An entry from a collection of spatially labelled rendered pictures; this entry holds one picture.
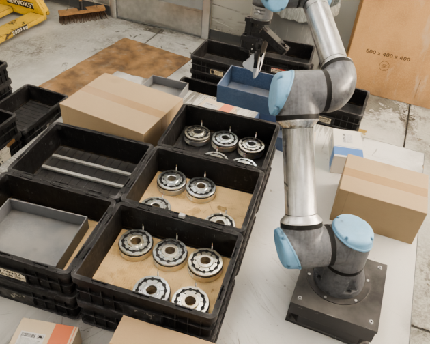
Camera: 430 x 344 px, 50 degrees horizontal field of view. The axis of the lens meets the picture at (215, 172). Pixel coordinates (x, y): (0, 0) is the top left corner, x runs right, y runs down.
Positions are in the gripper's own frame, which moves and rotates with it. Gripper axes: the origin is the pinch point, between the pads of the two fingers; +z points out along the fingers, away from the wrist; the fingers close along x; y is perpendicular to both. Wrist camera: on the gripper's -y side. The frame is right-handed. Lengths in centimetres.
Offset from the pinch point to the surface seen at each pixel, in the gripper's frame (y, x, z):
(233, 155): 1.4, 8.4, 30.5
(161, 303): -9, 85, 31
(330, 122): -23, -88, 50
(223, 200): -4.9, 33.2, 33.8
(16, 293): 37, 88, 49
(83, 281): 12, 88, 31
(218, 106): 23.1, -28.5, 30.9
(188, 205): 5, 41, 35
